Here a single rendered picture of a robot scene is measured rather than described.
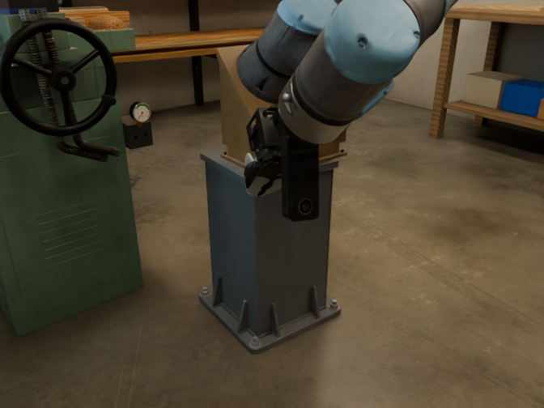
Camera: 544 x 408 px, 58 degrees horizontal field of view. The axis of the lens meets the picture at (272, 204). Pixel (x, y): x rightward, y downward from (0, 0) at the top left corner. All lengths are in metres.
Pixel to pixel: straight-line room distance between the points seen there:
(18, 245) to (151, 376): 0.56
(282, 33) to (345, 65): 0.75
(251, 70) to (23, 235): 0.84
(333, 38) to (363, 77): 0.05
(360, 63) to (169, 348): 1.26
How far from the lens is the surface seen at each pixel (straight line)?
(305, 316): 1.68
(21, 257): 1.68
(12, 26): 1.42
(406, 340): 1.67
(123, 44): 1.63
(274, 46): 1.28
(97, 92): 1.61
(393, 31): 0.52
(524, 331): 1.84
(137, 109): 1.60
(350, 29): 0.50
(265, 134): 0.67
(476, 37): 4.21
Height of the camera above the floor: 1.05
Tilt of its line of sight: 25 degrees down
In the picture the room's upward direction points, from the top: straight up
